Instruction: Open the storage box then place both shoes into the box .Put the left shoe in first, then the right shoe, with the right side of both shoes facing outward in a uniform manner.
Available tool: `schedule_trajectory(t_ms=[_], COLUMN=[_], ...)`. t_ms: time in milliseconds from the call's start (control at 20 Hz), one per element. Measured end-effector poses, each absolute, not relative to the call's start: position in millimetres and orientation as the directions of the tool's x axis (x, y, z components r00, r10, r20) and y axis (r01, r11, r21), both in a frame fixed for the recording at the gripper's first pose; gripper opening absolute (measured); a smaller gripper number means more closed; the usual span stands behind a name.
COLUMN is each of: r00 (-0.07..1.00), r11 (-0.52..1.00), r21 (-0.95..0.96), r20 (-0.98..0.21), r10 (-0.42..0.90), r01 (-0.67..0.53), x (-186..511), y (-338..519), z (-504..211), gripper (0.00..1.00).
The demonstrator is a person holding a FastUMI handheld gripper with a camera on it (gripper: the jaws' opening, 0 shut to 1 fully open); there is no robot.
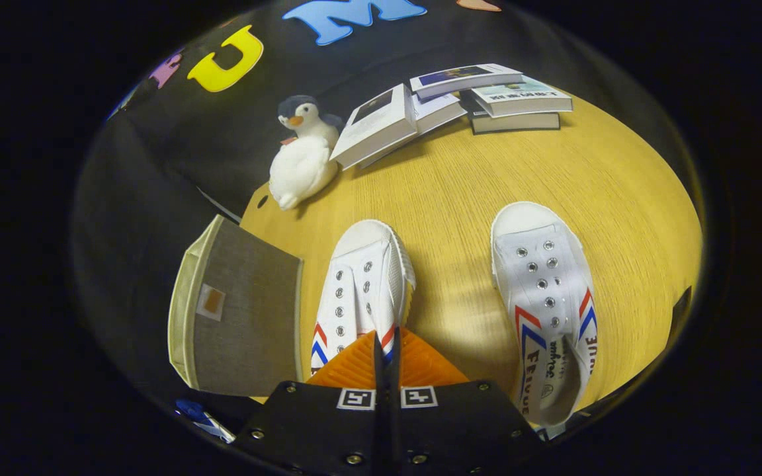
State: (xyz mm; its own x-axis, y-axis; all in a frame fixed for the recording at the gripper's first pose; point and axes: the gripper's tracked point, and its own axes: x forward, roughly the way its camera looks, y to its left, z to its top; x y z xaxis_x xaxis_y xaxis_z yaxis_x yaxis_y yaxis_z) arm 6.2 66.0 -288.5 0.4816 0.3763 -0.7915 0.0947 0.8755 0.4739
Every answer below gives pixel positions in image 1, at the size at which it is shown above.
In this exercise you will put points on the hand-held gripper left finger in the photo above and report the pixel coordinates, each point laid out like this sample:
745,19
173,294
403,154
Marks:
315,430

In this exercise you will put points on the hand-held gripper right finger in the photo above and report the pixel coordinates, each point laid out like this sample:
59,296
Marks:
460,430

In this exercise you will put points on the grey fabric storage box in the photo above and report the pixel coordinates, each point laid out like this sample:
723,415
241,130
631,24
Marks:
242,311

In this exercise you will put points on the white canvas shoe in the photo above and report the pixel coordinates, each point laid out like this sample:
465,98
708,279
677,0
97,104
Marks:
540,284
364,277

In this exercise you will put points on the white plush toy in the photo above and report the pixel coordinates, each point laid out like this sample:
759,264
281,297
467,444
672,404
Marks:
301,168

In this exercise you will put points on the penguin plush toy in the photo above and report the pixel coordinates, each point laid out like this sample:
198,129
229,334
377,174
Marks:
308,122

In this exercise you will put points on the black backdrop cloth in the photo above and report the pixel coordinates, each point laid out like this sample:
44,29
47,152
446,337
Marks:
156,165

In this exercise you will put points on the dark grey book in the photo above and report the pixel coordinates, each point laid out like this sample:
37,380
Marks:
516,123

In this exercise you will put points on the plain white book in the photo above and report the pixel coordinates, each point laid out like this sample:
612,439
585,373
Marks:
437,109

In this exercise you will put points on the pale green cover book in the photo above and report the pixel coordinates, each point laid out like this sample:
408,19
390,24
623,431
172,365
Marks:
523,99

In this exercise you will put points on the white book, blue picture cover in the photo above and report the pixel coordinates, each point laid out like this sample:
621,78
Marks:
464,79

